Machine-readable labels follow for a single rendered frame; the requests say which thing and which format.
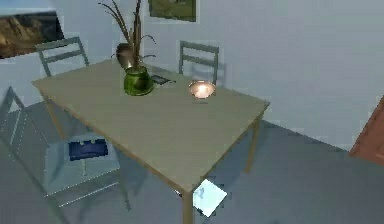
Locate blue hardback book gold buckles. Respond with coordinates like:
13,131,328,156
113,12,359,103
68,138,110,162

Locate shiny metal bowl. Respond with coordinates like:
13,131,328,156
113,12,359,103
188,80,217,100

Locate beige wooden dining table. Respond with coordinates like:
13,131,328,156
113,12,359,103
31,59,271,224

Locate grey slatted chair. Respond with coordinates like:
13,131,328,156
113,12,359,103
34,36,90,78
0,86,132,224
178,40,220,86

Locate green round plant pot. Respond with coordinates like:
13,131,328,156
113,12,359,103
123,65,155,97

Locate pale blue square cloth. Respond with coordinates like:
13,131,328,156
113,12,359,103
192,178,229,218

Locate dark brown round vase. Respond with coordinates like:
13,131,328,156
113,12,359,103
115,42,136,70

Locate brown dry house plant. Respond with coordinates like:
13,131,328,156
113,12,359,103
98,0,157,70

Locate framed green landscape picture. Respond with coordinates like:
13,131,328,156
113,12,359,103
148,0,198,23

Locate reddish brown wooden door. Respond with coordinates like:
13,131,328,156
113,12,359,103
348,95,384,167

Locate framed rocky landscape picture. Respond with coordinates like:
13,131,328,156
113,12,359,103
0,10,66,60

